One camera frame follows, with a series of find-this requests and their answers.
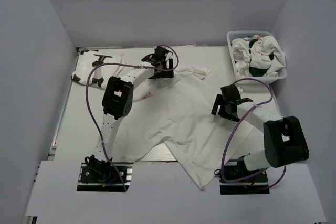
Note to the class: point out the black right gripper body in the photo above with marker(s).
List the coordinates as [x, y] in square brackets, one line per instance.
[223, 111]

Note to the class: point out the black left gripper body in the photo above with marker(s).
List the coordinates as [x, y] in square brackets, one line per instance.
[168, 74]

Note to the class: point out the white t-shirt green trim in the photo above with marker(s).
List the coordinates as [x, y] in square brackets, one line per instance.
[177, 113]

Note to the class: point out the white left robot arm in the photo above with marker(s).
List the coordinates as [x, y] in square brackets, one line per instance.
[117, 100]

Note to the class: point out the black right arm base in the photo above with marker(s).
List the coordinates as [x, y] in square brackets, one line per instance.
[245, 185]

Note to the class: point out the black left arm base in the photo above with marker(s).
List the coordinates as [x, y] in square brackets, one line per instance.
[101, 176]

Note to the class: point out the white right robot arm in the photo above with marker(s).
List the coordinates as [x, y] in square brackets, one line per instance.
[283, 137]

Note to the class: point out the white t-shirt cartoon print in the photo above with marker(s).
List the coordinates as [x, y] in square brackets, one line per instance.
[257, 56]

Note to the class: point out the white plastic basket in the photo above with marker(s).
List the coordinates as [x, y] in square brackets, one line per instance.
[246, 33]

